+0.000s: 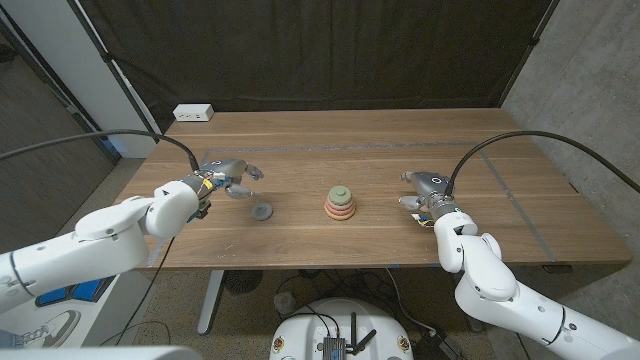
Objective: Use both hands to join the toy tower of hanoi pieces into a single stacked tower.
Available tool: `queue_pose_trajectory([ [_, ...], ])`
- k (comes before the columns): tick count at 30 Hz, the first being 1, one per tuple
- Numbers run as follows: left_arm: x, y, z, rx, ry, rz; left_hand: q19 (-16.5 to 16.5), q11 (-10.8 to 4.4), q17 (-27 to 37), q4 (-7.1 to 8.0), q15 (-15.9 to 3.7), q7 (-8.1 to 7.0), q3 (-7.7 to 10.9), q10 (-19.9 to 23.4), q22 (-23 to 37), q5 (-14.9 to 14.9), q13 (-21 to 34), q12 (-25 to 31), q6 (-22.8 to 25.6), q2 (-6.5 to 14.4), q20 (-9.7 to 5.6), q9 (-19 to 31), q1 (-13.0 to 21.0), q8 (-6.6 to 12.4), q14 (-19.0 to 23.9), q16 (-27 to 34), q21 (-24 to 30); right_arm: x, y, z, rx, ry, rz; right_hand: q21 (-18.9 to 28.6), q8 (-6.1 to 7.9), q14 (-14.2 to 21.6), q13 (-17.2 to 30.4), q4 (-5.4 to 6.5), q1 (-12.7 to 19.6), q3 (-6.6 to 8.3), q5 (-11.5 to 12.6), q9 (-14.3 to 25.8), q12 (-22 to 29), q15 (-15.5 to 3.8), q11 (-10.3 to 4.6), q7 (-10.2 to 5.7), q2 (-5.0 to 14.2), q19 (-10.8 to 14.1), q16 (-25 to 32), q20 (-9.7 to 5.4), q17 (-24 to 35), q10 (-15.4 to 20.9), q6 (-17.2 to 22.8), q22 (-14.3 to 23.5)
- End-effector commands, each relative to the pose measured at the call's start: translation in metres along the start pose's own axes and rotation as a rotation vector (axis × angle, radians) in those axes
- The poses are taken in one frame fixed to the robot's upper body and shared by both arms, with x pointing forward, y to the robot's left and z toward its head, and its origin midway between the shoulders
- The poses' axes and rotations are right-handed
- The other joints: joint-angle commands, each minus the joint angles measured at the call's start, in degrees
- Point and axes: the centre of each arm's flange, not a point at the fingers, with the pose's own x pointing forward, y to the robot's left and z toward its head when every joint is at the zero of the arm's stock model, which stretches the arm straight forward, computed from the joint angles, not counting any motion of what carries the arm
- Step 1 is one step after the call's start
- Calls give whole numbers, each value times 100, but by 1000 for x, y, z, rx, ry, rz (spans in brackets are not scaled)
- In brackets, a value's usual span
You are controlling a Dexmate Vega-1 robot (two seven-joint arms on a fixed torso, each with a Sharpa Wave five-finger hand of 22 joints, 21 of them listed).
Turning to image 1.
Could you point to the black floor fan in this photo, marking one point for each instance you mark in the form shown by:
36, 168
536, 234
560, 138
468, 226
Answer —
242, 281

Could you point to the white power outlet box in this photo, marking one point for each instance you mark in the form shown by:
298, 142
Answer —
193, 112

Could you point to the grey hanoi disc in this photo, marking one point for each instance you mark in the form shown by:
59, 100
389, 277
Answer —
262, 212

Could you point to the grey floor cylinder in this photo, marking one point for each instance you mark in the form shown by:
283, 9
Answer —
285, 302

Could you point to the dark table leg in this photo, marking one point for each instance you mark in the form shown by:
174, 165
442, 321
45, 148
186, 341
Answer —
476, 326

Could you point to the dusty pink hanoi disc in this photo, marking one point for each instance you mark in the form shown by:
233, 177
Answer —
340, 208

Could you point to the white robot torso base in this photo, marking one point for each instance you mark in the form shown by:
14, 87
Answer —
305, 325

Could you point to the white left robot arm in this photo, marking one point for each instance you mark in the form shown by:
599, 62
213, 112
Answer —
100, 240

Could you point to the black floor power strip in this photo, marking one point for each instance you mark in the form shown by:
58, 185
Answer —
435, 347

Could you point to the white pedal board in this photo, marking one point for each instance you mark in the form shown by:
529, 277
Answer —
125, 310

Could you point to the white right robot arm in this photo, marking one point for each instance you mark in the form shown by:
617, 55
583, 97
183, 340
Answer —
485, 280

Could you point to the coral red hanoi disc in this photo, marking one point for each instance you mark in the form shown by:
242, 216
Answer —
340, 214

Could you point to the blue foot pad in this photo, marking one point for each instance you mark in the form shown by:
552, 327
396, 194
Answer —
52, 298
88, 289

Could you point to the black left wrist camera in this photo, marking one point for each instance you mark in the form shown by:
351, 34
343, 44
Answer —
202, 210

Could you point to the black backdrop curtain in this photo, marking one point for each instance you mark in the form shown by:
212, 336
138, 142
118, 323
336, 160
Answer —
320, 50

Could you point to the black backdrop stand pole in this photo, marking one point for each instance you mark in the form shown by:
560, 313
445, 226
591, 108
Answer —
535, 40
108, 57

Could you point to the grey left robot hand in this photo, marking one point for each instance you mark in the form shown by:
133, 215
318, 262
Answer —
222, 170

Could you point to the green hanoi disc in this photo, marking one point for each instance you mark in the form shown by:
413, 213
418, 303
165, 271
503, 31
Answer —
340, 196

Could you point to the light grey table leg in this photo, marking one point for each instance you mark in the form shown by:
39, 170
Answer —
210, 300

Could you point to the black antenna radio module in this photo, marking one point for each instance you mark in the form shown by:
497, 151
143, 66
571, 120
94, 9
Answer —
334, 347

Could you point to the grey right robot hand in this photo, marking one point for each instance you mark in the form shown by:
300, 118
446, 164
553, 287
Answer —
432, 185

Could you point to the white grey sneaker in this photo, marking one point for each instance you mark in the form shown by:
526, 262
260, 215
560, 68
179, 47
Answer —
50, 330

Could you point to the person's blue jeans leg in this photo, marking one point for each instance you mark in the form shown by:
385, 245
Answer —
9, 339

